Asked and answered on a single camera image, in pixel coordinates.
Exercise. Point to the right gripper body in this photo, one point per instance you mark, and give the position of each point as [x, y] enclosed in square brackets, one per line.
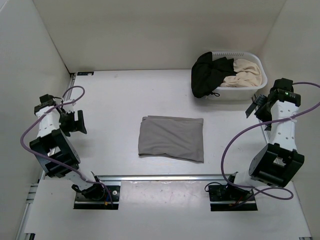
[264, 113]

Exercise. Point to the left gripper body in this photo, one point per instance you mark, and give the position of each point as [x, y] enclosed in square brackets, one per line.
[67, 123]

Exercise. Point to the grey trousers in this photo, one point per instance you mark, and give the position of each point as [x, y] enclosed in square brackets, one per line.
[174, 137]

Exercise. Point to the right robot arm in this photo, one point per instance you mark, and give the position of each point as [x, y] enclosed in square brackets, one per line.
[277, 163]

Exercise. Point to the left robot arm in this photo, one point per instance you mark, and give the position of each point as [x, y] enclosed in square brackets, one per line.
[52, 141]

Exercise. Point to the beige trousers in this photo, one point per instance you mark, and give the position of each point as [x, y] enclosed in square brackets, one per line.
[247, 74]

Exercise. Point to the black trousers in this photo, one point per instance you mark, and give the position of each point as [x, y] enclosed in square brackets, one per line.
[208, 74]

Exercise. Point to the white laundry basket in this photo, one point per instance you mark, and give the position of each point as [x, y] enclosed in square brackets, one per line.
[237, 93]

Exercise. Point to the black label sticker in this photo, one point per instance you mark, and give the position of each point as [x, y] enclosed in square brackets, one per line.
[85, 73]

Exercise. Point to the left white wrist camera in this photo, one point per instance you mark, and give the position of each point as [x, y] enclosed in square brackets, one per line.
[70, 103]

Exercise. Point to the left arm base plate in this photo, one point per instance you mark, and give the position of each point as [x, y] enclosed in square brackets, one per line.
[99, 203]

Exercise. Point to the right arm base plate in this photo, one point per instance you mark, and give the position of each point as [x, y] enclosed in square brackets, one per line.
[227, 198]

